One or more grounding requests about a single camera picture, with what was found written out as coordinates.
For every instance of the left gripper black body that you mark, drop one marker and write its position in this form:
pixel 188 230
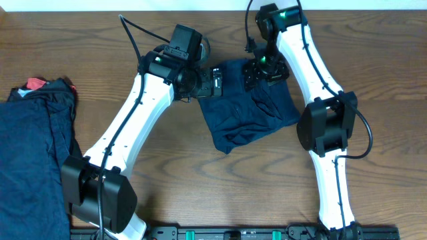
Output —
pixel 199 85

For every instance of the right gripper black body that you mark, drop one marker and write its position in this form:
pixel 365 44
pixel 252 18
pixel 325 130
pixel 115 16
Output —
pixel 253 70

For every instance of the navy blue shorts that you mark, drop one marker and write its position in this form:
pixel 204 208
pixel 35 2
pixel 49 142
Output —
pixel 240 117

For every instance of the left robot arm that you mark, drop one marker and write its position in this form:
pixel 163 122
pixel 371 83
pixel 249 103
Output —
pixel 96 186

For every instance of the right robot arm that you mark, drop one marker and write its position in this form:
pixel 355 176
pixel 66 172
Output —
pixel 328 119

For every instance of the navy blue clothes pile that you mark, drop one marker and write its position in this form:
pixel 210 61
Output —
pixel 36 138

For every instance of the red garment in pile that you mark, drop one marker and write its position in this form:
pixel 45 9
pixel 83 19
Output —
pixel 35 83

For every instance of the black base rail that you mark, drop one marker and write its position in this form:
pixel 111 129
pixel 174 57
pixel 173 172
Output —
pixel 292 232

